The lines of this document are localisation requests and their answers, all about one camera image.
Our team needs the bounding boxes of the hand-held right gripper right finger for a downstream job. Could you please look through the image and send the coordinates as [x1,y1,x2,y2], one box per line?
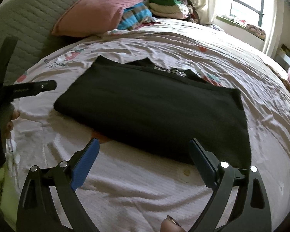
[188,139,272,232]

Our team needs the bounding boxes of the printed white bed sheet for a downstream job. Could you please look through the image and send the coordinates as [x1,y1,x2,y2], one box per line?
[5,18,290,232]

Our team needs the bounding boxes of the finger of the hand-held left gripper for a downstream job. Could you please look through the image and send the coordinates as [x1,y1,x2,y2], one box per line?
[0,37,18,89]
[5,80,57,101]

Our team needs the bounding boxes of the mixed clothes pile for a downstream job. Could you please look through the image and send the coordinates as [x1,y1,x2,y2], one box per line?
[175,0,201,23]

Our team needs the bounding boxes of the cream folded garment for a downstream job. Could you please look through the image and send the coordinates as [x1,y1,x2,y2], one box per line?
[149,3,189,19]

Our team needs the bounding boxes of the white curtain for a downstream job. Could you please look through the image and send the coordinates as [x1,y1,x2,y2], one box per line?
[192,0,232,26]

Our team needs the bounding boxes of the window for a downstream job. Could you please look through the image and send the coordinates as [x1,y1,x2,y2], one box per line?
[219,0,273,27]

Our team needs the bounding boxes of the windowsill clutter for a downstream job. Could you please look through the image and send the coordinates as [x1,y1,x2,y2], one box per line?
[216,14,266,39]

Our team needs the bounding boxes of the person's left hand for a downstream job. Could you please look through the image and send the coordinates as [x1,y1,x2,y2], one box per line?
[5,110,20,139]

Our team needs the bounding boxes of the person's right hand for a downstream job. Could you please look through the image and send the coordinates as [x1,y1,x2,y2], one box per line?
[160,215,185,232]

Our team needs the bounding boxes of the black sweater with orange cuffs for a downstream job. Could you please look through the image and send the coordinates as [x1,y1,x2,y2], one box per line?
[54,55,252,170]

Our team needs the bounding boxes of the blue patterned pillow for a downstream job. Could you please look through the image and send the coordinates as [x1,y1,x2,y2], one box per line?
[117,2,162,31]

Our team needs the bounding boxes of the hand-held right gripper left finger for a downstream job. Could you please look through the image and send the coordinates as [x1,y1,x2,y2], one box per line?
[16,137,101,232]

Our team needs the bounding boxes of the grey quilted headboard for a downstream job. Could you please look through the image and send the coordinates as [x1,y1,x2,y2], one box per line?
[0,0,150,85]

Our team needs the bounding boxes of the pink pillow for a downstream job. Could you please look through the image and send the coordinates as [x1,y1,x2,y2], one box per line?
[51,0,147,37]

